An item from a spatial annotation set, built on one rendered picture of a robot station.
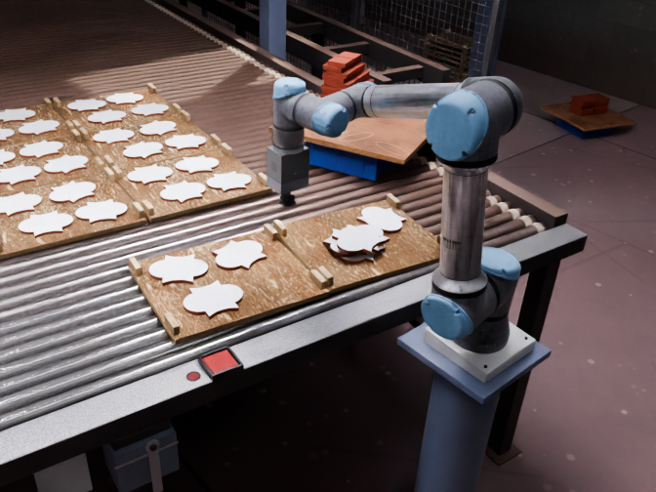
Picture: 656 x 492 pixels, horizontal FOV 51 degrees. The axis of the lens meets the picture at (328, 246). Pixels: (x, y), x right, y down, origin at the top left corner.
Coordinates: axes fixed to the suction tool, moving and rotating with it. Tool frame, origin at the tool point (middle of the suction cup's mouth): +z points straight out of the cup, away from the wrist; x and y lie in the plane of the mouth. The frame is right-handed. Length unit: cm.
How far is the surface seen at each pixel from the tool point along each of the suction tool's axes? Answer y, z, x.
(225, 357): 32.1, 19.1, 23.0
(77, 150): 20, 19, -98
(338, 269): -9.6, 18.4, 10.3
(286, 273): 2.8, 18.4, 4.2
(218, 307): 25.5, 17.3, 8.1
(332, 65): -60, -10, -59
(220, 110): -43, 20, -110
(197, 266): 21.0, 17.3, -10.2
